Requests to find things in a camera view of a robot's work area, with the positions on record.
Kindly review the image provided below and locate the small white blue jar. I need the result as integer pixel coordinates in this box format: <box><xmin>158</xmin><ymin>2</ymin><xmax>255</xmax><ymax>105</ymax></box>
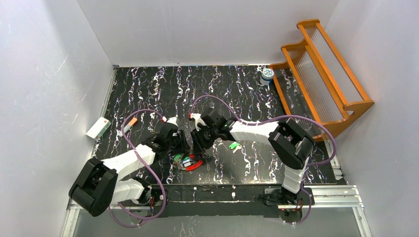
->
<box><xmin>260</xmin><ymin>68</ymin><xmax>275</xmax><ymax>85</ymax></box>

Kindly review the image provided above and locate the aluminium rail frame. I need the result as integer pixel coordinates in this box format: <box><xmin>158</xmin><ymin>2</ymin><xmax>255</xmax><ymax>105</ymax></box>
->
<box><xmin>62</xmin><ymin>185</ymin><xmax>372</xmax><ymax>237</ymax></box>

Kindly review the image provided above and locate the keyring with coloured tags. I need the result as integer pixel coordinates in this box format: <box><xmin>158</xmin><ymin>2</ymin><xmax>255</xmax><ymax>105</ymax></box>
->
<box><xmin>172</xmin><ymin>154</ymin><xmax>203</xmax><ymax>172</ymax></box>

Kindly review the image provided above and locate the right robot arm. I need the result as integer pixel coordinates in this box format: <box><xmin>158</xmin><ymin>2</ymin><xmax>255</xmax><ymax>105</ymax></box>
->
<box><xmin>189</xmin><ymin>108</ymin><xmax>315</xmax><ymax>195</ymax></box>

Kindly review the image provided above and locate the orange wooden rack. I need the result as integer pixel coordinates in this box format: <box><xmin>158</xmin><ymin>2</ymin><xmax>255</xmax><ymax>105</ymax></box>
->
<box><xmin>268</xmin><ymin>19</ymin><xmax>374</xmax><ymax>137</ymax></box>

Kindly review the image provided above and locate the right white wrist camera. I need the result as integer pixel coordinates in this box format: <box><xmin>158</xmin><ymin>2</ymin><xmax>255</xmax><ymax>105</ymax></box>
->
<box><xmin>189</xmin><ymin>113</ymin><xmax>207</xmax><ymax>131</ymax></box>

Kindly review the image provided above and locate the purple cable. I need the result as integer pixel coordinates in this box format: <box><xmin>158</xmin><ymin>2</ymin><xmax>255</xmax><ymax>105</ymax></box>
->
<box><xmin>107</xmin><ymin>109</ymin><xmax>168</xmax><ymax>229</ymax></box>
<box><xmin>189</xmin><ymin>95</ymin><xmax>338</xmax><ymax>226</ymax></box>

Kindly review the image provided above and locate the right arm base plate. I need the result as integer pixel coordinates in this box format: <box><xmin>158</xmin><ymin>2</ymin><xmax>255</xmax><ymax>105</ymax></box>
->
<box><xmin>253</xmin><ymin>188</ymin><xmax>315</xmax><ymax>207</ymax></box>

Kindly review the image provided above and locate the white cardboard box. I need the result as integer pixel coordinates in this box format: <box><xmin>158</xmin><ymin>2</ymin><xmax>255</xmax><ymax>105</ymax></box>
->
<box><xmin>85</xmin><ymin>117</ymin><xmax>111</xmax><ymax>140</ymax></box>

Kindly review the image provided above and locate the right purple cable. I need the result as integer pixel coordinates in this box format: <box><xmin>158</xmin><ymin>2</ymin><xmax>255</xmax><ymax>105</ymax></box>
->
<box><xmin>189</xmin><ymin>95</ymin><xmax>338</xmax><ymax>226</ymax></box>

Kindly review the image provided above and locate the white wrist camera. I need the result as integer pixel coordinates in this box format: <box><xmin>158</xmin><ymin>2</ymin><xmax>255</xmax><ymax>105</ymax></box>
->
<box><xmin>189</xmin><ymin>113</ymin><xmax>207</xmax><ymax>131</ymax></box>
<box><xmin>162</xmin><ymin>116</ymin><xmax>179</xmax><ymax>127</ymax></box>

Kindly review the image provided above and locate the orange white marker tube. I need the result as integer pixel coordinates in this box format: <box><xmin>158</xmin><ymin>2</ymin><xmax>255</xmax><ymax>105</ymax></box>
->
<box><xmin>117</xmin><ymin>117</ymin><xmax>137</xmax><ymax>137</ymax></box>

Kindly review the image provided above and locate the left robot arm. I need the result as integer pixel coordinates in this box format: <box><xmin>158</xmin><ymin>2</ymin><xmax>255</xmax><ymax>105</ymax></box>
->
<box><xmin>69</xmin><ymin>122</ymin><xmax>190</xmax><ymax>217</ymax></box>

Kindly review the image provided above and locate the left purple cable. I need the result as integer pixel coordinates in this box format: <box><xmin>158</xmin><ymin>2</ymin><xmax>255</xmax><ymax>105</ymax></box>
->
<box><xmin>107</xmin><ymin>109</ymin><xmax>168</xmax><ymax>229</ymax></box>

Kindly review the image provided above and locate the green tagged loose key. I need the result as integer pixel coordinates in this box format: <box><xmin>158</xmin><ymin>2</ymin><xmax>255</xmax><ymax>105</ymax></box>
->
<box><xmin>229</xmin><ymin>142</ymin><xmax>242</xmax><ymax>153</ymax></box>

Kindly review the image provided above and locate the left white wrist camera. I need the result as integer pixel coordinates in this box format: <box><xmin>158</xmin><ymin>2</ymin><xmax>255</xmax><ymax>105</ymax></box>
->
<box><xmin>162</xmin><ymin>116</ymin><xmax>179</xmax><ymax>127</ymax></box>

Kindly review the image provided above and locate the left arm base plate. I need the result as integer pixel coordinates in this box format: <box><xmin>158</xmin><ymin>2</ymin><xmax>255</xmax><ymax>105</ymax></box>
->
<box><xmin>115</xmin><ymin>187</ymin><xmax>163</xmax><ymax>207</ymax></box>

